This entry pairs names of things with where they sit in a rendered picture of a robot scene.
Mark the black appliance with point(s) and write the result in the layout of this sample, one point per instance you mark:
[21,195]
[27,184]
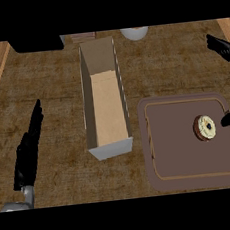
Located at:
[35,44]

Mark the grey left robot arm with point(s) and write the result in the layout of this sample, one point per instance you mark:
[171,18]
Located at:
[28,194]

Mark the reddish brown wooden block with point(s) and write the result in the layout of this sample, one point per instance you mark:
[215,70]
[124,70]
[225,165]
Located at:
[83,37]

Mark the cream frosted chocolate cupcake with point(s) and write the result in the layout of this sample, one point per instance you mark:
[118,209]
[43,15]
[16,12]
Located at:
[205,127]

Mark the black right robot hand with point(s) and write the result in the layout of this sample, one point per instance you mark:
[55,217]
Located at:
[223,47]

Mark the pale grey round pot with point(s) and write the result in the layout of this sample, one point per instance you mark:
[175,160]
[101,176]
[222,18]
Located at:
[134,32]

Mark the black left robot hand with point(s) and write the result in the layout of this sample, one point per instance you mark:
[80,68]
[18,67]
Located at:
[27,156]

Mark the open cardboard box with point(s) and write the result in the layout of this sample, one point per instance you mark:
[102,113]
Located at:
[109,114]

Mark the brown rectangular tray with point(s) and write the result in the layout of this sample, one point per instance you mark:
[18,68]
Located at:
[177,147]

